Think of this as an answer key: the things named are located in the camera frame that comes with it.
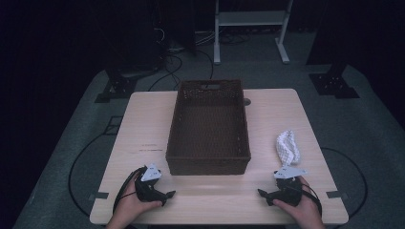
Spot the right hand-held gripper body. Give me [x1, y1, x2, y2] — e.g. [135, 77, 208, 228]
[270, 165, 309, 207]

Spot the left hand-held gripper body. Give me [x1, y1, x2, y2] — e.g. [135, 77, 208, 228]
[134, 163, 168, 205]

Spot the white textured cloth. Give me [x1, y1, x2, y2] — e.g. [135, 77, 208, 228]
[275, 129, 302, 168]

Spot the brown woven basket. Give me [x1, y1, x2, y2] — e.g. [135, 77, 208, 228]
[165, 79, 252, 177]

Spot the person's left hand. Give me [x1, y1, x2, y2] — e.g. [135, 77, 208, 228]
[106, 171, 163, 229]

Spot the person's right hand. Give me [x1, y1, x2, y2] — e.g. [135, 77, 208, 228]
[272, 176, 327, 229]

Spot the black stand base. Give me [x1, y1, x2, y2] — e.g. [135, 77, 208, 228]
[94, 65, 139, 104]
[309, 61, 361, 99]

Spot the left hand-held gripper cable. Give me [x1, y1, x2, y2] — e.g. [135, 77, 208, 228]
[112, 166, 145, 215]

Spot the hand-held gripper cable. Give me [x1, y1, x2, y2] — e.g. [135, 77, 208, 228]
[298, 182, 324, 218]
[112, 166, 145, 215]

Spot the right hand-held gripper cable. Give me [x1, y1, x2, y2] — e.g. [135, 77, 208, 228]
[298, 182, 324, 218]

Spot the black floor loop cable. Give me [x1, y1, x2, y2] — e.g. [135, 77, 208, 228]
[68, 132, 113, 218]
[320, 146, 370, 219]

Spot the white floor cable bundle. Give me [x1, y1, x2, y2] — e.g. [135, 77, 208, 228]
[194, 30, 218, 46]

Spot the white metal stand frame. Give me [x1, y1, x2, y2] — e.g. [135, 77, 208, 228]
[213, 0, 294, 66]

